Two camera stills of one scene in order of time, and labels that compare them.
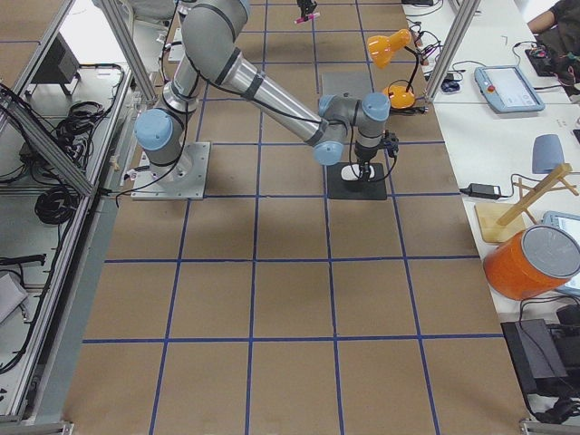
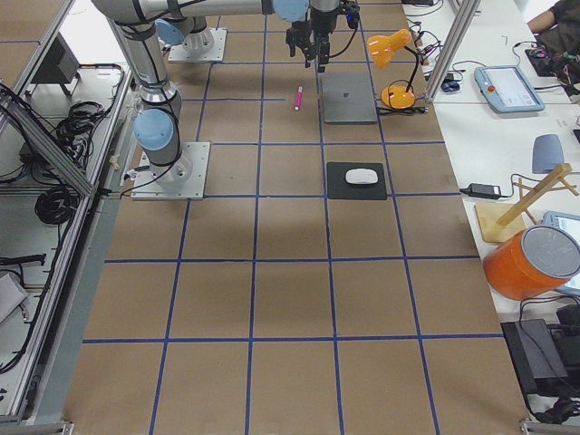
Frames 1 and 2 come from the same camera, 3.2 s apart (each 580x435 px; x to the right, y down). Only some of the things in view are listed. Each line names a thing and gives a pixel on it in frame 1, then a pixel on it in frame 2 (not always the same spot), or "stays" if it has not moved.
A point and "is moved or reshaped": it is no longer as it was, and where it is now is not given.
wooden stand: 497,222 stays
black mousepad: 340,188 stays
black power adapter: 483,190 stays
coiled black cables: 56,205 stays
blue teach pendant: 507,89 stays
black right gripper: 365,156 → 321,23
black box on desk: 536,356 stays
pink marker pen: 303,19 is moved or reshaped
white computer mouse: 347,172 is moved or reshaped
